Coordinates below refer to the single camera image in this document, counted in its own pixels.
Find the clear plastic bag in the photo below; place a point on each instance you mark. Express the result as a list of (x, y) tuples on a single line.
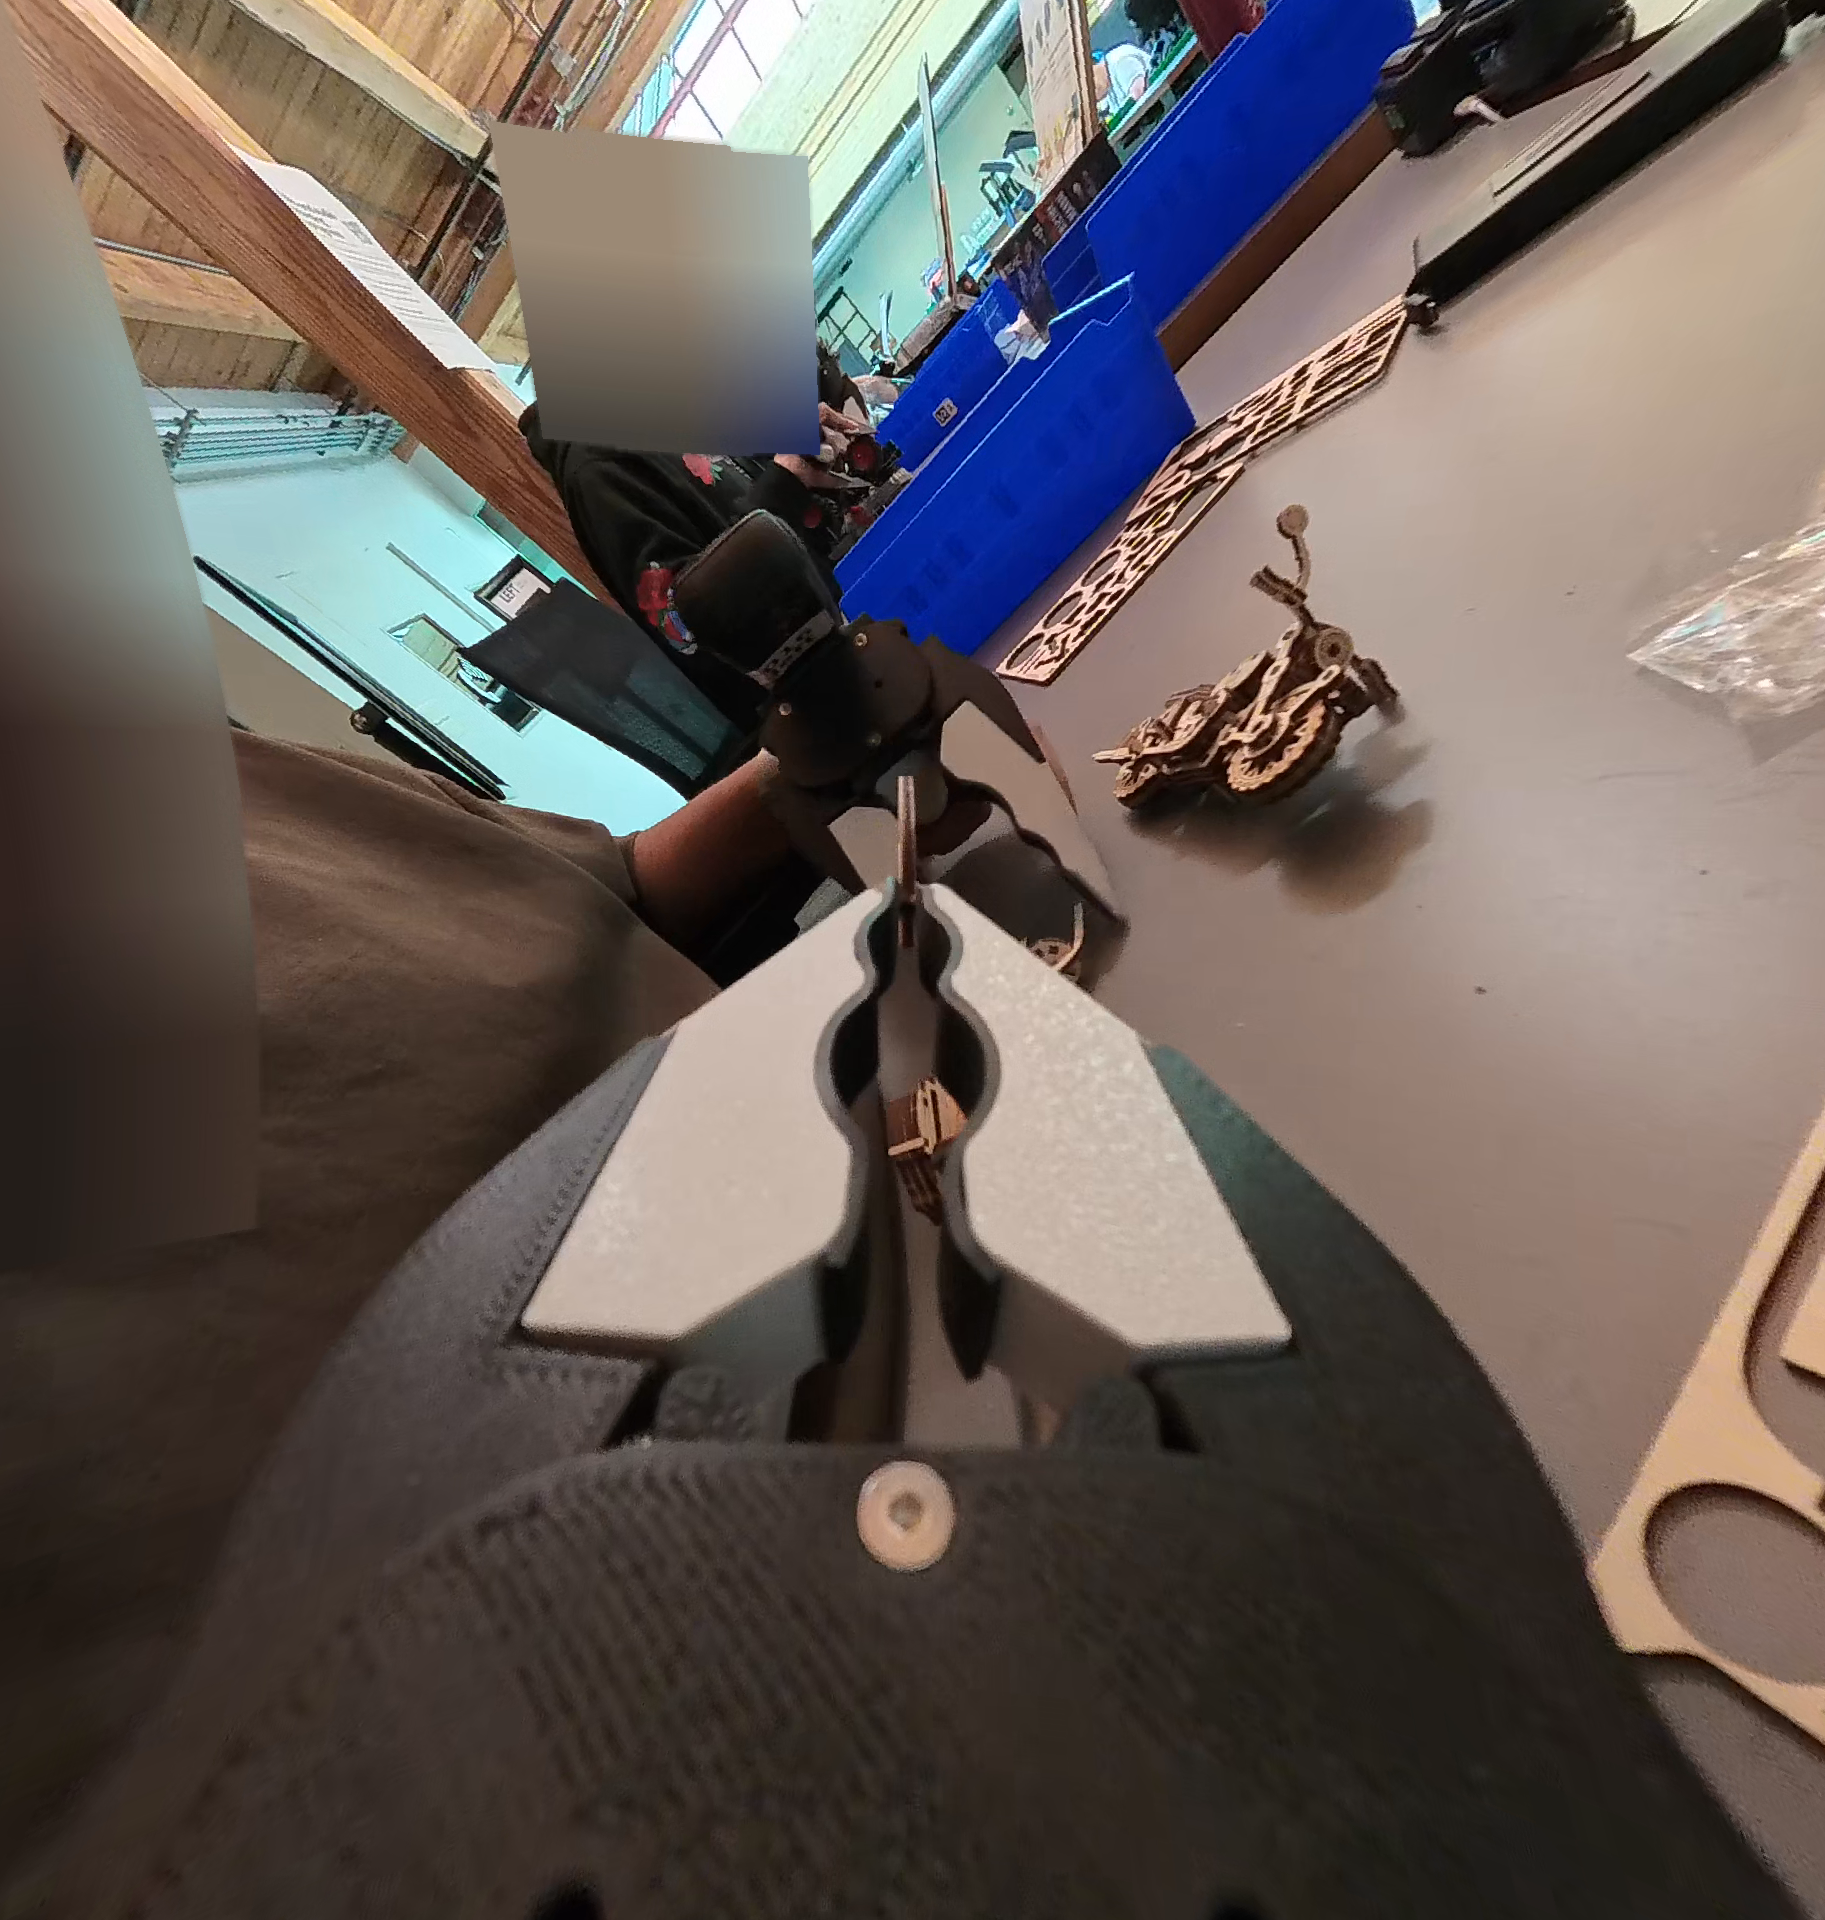
[(1767, 617)]

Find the large blue plastic bin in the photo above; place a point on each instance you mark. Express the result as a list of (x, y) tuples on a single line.
[(1226, 166)]

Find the small clear packet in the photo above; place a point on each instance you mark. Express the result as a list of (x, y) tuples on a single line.
[(1024, 298)]

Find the black device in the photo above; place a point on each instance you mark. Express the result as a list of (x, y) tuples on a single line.
[(1482, 71)]

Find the printed cardboard box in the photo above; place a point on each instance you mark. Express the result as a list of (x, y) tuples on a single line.
[(1057, 59)]

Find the person's olive shirt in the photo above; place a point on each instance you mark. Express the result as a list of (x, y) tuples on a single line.
[(433, 975)]

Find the large pale wooden puzzle sheet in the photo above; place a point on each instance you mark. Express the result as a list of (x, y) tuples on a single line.
[(1722, 1440)]

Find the wooden beam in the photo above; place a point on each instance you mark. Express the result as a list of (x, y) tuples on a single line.
[(297, 286)]

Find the small wall sign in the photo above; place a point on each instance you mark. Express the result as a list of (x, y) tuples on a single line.
[(516, 584)]

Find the wooden wheel part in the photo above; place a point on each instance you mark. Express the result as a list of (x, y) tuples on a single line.
[(1059, 944)]

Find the black flat box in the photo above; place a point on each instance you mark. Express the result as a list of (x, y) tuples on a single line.
[(1588, 166)]

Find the person's left forearm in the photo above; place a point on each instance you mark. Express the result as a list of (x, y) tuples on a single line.
[(702, 854)]

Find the wooden motorcycle model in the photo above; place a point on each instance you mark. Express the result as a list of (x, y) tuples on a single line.
[(1257, 721)]

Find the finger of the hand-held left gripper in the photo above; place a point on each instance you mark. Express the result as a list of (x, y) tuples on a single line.
[(881, 848), (1031, 812)]

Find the white paper notice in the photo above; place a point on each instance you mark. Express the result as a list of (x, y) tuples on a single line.
[(374, 261)]

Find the small wooden puzzle part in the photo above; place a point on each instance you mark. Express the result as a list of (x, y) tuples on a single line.
[(920, 1124)]

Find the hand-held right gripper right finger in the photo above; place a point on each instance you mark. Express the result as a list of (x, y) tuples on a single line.
[(1105, 1186)]

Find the dark wooden puzzle sheet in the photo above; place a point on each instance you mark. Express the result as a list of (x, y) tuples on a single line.
[(1300, 382), (1105, 578)]

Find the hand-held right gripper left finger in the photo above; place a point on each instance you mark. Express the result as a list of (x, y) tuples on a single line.
[(702, 1186)]

